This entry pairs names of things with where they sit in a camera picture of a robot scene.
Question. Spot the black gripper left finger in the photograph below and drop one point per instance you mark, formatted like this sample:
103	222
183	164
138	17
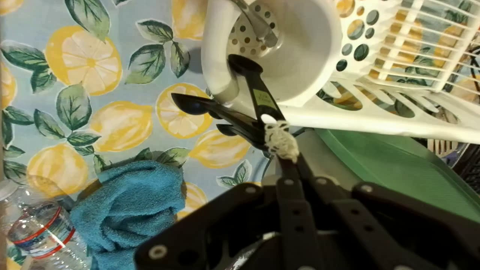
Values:
300	243

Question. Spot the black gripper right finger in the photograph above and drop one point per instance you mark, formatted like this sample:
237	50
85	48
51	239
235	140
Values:
363	237

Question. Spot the white plastic drying rack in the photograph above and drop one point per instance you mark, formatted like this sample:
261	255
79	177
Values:
382	66

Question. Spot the blue cloth towel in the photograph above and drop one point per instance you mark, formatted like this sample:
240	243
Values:
132	204

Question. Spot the clear plastic water bottle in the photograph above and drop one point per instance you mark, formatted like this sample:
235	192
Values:
40	228

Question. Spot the lemon print tablecloth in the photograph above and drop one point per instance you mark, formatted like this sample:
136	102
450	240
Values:
87	84

